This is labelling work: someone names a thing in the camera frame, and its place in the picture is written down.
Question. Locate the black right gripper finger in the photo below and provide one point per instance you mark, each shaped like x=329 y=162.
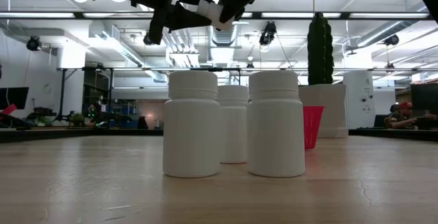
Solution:
x=232 y=5

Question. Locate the white pill bottle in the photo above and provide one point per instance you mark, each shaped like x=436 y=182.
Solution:
x=234 y=128
x=191 y=131
x=275 y=131
x=212 y=11

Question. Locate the red plastic basket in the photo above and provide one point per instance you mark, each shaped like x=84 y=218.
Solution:
x=312 y=128

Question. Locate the background black robot arm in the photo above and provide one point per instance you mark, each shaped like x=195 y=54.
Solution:
x=46 y=112

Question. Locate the hanging black spotlight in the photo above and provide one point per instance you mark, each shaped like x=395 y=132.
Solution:
x=33 y=43
x=391 y=40
x=268 y=34
x=146 y=39

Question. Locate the tall green cactus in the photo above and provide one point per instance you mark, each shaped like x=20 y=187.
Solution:
x=320 y=49

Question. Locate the white hexagonal plant pot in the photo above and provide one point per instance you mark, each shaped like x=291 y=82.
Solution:
x=332 y=111

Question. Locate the small green potted plant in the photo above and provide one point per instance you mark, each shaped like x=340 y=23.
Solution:
x=76 y=119

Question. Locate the white column with sockets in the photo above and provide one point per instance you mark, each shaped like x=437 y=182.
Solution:
x=359 y=94

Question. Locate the black monitor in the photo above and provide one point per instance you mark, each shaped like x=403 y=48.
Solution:
x=424 y=97
x=13 y=97

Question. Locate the red flat strip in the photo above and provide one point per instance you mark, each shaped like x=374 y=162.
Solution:
x=9 y=109

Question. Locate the person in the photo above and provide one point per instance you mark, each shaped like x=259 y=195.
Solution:
x=400 y=118

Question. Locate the black aluminium table frame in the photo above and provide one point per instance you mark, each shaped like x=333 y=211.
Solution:
x=68 y=135

